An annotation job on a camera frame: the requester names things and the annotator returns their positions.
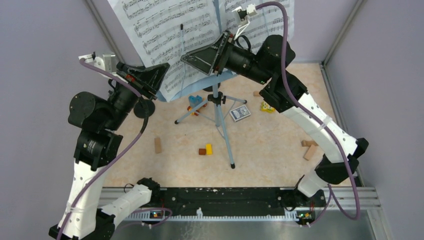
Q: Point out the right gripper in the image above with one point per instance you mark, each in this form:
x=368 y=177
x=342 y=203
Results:
x=212 y=57

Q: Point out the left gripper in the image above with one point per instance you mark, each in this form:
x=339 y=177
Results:
x=150 y=77

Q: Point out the light blue music stand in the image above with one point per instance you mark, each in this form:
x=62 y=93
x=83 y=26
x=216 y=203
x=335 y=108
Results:
x=217 y=99

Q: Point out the sheet music page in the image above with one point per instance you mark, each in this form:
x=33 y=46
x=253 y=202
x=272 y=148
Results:
x=268 y=20
x=161 y=31

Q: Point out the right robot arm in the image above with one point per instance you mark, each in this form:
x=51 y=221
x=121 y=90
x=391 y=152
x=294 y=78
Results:
x=288 y=96

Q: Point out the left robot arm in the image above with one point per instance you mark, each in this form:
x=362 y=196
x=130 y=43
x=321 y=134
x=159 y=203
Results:
x=97 y=150

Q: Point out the white microphone on stand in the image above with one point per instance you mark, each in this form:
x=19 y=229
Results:
x=144 y=108

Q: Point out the blue toy train block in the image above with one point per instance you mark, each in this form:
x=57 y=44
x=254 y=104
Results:
x=193 y=102

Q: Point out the blue playing card deck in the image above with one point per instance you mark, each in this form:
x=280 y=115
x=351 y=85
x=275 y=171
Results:
x=240 y=113

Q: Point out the wooden block near left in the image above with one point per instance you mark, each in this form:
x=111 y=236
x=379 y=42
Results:
x=157 y=145

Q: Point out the yellow owl toy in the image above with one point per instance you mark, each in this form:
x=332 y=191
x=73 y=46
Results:
x=265 y=107

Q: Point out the yellow wooden block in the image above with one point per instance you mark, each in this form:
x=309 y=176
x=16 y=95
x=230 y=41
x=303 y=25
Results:
x=209 y=149

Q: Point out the brown wooden cylinder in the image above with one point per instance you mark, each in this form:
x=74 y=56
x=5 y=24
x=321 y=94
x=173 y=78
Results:
x=202 y=151

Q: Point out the tan wooden block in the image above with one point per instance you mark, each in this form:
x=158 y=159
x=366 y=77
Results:
x=309 y=154
x=308 y=143

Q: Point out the tan wooden block right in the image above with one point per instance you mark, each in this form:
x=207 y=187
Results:
x=309 y=154

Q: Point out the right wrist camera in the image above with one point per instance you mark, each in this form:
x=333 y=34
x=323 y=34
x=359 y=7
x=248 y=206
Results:
x=242 y=17

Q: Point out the aluminium frame rail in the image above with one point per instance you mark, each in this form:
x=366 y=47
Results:
x=106 y=33

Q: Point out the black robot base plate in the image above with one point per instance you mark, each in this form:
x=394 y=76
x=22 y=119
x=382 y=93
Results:
x=234 y=201

